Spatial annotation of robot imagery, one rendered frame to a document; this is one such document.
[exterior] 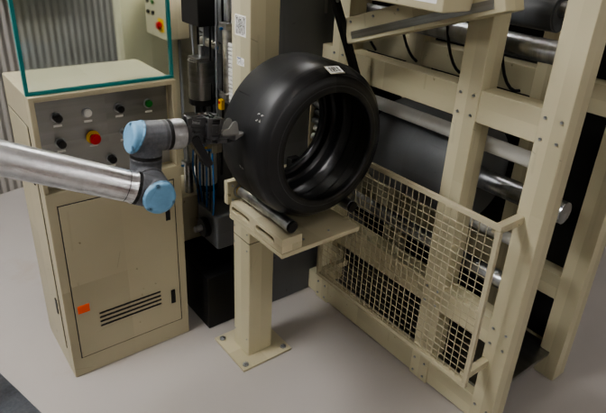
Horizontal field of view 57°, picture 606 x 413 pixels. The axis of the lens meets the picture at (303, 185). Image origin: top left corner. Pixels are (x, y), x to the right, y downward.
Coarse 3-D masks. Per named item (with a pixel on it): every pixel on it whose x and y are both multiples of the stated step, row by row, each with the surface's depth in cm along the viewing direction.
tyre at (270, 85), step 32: (288, 64) 181; (320, 64) 179; (256, 96) 177; (288, 96) 172; (320, 96) 176; (352, 96) 209; (256, 128) 173; (288, 128) 173; (320, 128) 220; (352, 128) 216; (256, 160) 175; (320, 160) 223; (352, 160) 215; (256, 192) 185; (288, 192) 184; (320, 192) 213
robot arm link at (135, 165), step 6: (132, 156) 156; (132, 162) 157; (138, 162) 156; (144, 162) 156; (150, 162) 156; (156, 162) 158; (132, 168) 158; (138, 168) 156; (144, 168) 155; (150, 168) 155; (156, 168) 157
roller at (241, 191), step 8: (240, 192) 212; (248, 192) 210; (248, 200) 208; (256, 200) 205; (256, 208) 205; (264, 208) 201; (272, 216) 197; (280, 216) 194; (288, 216) 194; (280, 224) 193; (288, 224) 191; (296, 224) 192
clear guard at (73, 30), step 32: (32, 0) 181; (64, 0) 187; (96, 0) 193; (128, 0) 200; (160, 0) 207; (32, 32) 185; (64, 32) 191; (96, 32) 197; (128, 32) 204; (160, 32) 211; (32, 64) 188; (64, 64) 194; (96, 64) 201; (128, 64) 208; (160, 64) 216
